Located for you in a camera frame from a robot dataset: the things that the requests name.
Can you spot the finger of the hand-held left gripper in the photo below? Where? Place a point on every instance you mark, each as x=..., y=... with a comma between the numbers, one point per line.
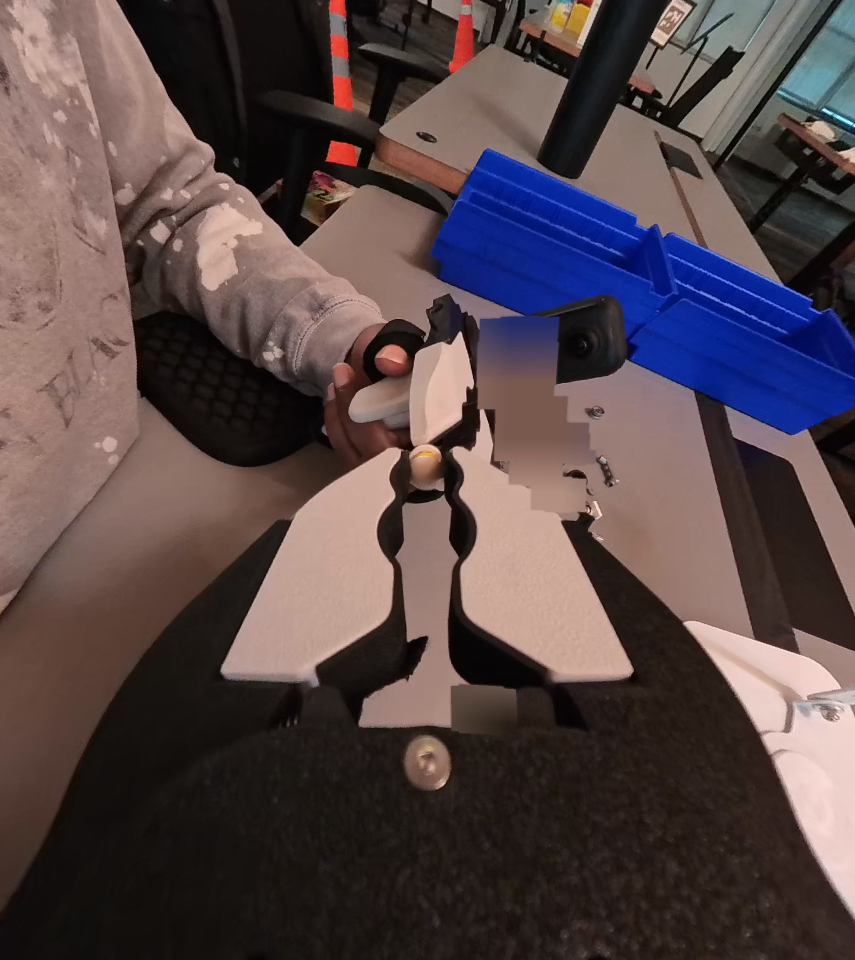
x=440, y=383

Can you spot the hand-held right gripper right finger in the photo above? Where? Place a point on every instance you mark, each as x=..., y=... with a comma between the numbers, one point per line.
x=548, y=600

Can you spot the person's left forearm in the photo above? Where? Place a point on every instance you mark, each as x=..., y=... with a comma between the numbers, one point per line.
x=233, y=270

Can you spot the small white round lego piece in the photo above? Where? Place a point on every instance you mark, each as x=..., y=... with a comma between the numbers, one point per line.
x=425, y=465

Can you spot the black water bottle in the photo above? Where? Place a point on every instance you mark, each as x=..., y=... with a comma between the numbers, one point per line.
x=600, y=75

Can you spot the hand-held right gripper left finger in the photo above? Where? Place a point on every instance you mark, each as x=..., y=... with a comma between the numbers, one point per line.
x=308, y=600

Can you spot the black textured oval pad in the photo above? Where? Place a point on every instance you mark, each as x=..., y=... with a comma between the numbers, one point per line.
x=233, y=390

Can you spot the orange traffic cone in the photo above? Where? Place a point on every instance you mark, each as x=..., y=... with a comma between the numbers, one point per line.
x=462, y=33
x=342, y=75

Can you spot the person's left hand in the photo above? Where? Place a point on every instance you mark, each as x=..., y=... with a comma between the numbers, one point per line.
x=353, y=420

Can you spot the pile of lego pieces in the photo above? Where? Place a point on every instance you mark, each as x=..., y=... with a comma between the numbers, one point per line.
x=600, y=480

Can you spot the black office chair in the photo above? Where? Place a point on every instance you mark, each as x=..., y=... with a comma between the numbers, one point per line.
x=353, y=135

